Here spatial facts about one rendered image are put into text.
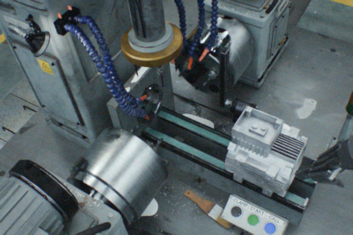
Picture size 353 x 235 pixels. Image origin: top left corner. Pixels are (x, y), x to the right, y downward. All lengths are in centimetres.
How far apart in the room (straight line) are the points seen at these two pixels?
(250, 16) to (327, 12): 212
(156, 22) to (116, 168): 41
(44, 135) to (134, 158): 68
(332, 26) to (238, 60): 209
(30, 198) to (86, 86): 52
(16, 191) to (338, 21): 303
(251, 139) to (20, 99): 163
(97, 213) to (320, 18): 282
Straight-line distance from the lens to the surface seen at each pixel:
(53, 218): 92
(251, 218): 111
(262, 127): 119
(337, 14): 362
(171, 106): 160
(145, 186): 115
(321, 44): 201
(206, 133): 144
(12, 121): 239
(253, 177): 124
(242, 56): 147
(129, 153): 113
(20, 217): 90
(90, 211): 106
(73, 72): 124
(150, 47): 112
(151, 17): 108
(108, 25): 132
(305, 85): 180
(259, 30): 154
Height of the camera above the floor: 208
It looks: 51 degrees down
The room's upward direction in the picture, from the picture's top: 7 degrees counter-clockwise
